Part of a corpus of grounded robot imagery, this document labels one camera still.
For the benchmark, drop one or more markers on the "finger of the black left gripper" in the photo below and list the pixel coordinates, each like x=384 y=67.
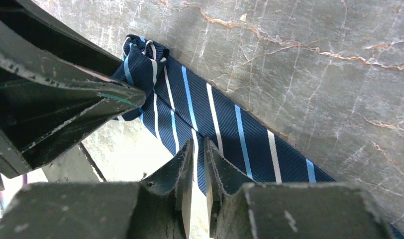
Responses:
x=48 y=105
x=47 y=33

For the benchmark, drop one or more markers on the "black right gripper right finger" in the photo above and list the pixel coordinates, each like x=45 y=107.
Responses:
x=228 y=210

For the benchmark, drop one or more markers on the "navy striped tie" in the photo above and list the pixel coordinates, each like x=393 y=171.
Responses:
x=290 y=197

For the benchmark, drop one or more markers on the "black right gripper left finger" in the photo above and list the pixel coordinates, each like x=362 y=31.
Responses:
x=166 y=197

